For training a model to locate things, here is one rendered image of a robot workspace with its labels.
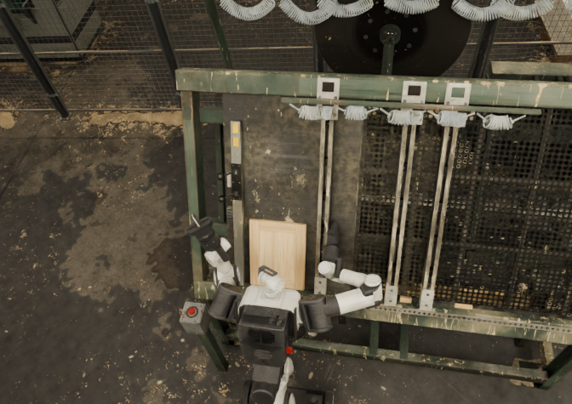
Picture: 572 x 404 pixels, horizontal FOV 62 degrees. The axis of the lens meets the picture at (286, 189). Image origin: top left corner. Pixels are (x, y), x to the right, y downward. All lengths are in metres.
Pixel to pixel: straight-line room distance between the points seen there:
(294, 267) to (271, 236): 0.22
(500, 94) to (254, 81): 1.08
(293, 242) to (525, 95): 1.32
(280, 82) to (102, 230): 2.67
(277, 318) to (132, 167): 3.04
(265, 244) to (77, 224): 2.38
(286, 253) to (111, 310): 1.82
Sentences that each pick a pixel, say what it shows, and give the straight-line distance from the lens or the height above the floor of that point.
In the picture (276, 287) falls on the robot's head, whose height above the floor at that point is 1.44.
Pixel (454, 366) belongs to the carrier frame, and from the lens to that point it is 3.39.
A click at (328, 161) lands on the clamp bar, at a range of 2.32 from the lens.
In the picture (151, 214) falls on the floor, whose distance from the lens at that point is 4.38.
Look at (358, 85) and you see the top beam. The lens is 2.20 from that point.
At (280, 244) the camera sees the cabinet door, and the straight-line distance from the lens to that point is 2.60.
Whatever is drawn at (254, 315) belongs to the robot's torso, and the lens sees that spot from 2.12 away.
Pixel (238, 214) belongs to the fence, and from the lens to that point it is 2.55.
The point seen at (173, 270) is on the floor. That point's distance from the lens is 4.00.
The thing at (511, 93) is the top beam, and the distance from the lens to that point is 2.27.
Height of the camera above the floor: 3.32
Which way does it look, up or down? 51 degrees down
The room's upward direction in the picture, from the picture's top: 8 degrees counter-clockwise
